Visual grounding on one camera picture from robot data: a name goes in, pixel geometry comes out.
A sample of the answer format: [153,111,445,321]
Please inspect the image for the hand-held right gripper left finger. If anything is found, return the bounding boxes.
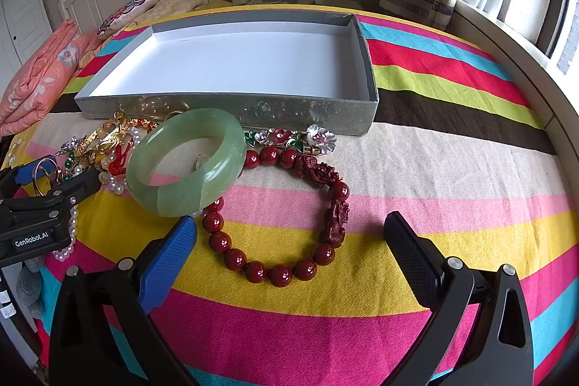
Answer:
[49,215,200,386]

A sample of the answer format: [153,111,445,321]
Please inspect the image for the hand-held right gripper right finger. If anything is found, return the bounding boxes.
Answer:
[384,211,535,386]

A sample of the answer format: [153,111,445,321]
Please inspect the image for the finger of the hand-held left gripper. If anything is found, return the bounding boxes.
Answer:
[0,160,62,199]
[0,169,103,240]

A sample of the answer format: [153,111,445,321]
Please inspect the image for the green bead necklace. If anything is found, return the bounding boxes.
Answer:
[62,159,84,183]

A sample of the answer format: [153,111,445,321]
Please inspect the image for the white pearl necklace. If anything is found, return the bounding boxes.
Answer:
[52,126,146,262]

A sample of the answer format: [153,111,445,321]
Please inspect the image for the gold filigree ornament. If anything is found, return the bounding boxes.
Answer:
[75,111,159,179]

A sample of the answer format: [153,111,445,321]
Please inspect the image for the red knotted cord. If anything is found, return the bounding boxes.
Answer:
[109,142,135,179]

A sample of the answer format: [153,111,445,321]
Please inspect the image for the green jade bangle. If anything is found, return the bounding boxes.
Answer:
[126,108,248,217]

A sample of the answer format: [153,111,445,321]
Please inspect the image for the red bead bracelet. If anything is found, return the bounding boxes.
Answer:
[201,145,351,288]

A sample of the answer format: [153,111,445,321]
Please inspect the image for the grey cardboard box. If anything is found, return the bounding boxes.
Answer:
[73,12,380,137]

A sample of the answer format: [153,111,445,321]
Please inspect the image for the pink floral quilt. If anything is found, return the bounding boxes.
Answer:
[0,19,102,137]

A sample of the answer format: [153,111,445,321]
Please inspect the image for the striped colourful blanket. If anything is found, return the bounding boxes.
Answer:
[0,4,579,386]

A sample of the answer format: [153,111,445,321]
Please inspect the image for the silver enamel flower brooch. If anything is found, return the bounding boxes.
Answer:
[244,124,338,155]

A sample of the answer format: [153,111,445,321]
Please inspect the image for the white door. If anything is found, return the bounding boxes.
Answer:
[0,0,55,68]

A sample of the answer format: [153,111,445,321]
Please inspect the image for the embroidered floral pillow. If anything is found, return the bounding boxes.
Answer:
[96,0,166,38]

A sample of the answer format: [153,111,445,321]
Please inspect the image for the yellow shell-patterned pillow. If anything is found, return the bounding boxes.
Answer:
[136,0,204,26]

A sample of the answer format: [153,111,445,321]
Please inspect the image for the white window sill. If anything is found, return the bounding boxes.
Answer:
[452,0,579,133]

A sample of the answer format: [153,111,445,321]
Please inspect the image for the window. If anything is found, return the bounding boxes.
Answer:
[537,0,579,76]

